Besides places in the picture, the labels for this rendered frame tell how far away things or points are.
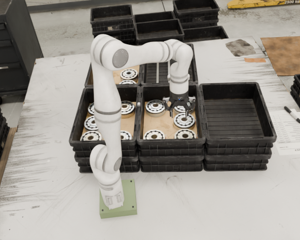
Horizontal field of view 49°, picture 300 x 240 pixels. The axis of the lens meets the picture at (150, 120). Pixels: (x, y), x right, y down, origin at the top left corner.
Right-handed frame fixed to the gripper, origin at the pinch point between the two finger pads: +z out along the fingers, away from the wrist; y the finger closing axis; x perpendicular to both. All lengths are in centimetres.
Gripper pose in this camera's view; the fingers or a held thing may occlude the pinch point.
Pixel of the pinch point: (179, 114)
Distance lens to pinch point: 142.1
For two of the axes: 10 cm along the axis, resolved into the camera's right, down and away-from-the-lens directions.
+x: 0.3, -6.9, 7.2
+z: 0.6, 7.2, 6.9
